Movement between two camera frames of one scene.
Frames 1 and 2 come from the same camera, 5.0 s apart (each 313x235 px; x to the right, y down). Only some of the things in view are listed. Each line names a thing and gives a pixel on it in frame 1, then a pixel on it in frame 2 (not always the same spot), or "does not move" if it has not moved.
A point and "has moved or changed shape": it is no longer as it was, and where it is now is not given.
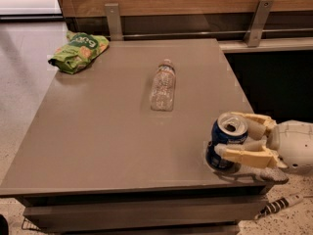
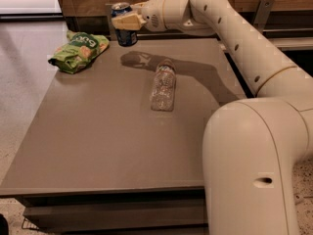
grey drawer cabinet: (97, 160) does not move
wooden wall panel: (138, 0) does not move
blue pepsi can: (230, 128) has moved or changed shape
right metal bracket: (254, 31) does not move
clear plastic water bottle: (162, 87) does not move
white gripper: (295, 145) → (153, 13)
